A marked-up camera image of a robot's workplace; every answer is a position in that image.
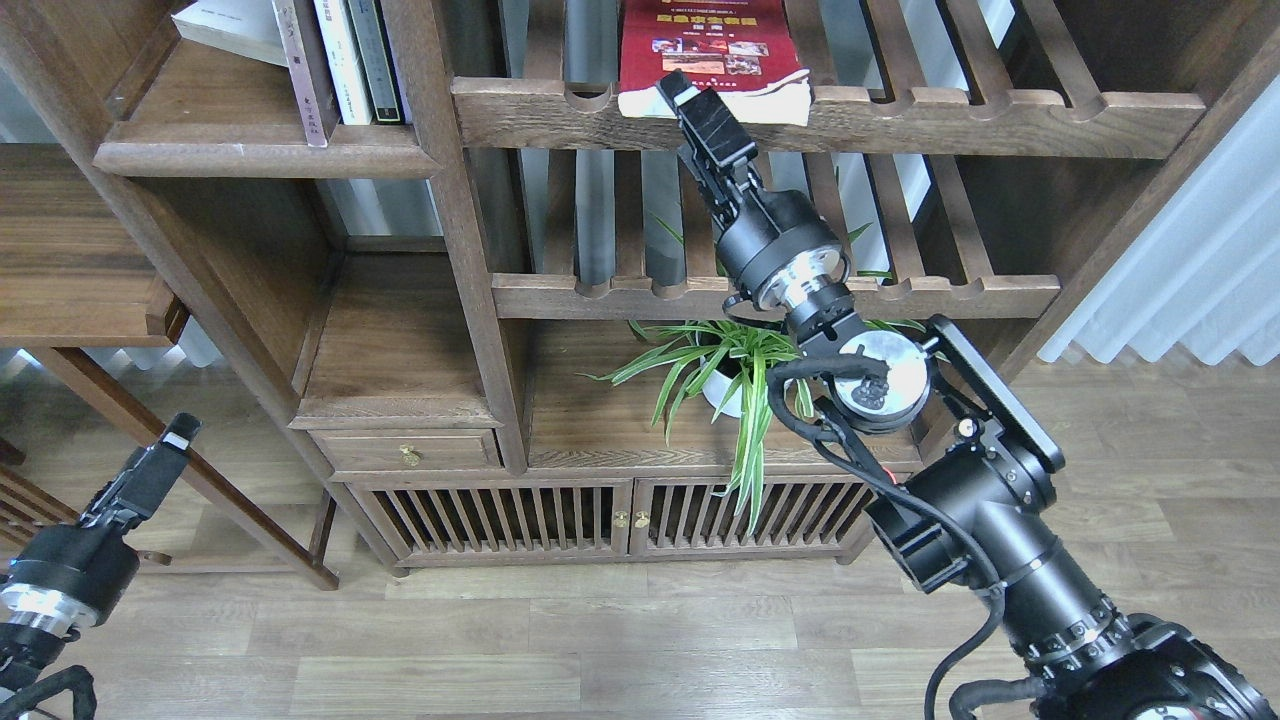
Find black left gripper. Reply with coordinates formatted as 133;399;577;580
3;413;202;633

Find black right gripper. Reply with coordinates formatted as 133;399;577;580
657;70;852;313

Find red book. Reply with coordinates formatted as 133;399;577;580
617;1;812;127

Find maroon book white characters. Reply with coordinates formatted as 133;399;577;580
271;1;340;149

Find yellow-green book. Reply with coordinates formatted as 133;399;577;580
172;1;287;67

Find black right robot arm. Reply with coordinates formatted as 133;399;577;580
657;70;1275;719

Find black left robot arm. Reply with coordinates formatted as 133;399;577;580
1;413;202;719

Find green spider plant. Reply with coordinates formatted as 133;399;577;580
580;215;925;536

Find wooden side table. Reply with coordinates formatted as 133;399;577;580
1;143;339;591

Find white plant pot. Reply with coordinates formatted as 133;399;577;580
701;369;748;424

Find dark wooden bookshelf cabinet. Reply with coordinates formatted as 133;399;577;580
3;1;1277;573

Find brass drawer knob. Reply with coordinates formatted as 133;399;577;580
399;445;422;468

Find dark green upright book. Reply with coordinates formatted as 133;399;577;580
349;1;406;126

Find white upright book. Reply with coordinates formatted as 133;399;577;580
314;1;372;126

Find brass cabinet door knobs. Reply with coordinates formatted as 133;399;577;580
611;511;652;529

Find white curtain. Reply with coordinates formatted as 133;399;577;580
1038;82;1279;365

